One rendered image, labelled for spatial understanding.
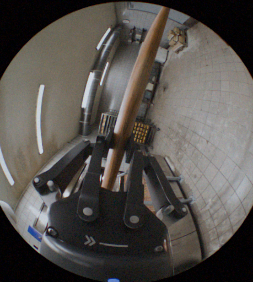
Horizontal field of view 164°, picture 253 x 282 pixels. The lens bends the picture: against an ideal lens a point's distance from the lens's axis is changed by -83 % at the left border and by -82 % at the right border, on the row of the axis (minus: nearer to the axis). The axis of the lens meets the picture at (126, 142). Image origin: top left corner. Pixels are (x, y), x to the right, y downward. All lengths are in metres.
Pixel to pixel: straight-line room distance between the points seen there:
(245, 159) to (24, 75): 2.65
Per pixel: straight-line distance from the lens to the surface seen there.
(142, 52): 0.18
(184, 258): 1.22
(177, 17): 4.11
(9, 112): 1.51
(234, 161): 1.21
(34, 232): 1.66
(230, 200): 1.23
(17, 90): 1.54
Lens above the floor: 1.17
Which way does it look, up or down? 6 degrees down
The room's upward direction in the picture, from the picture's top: 76 degrees counter-clockwise
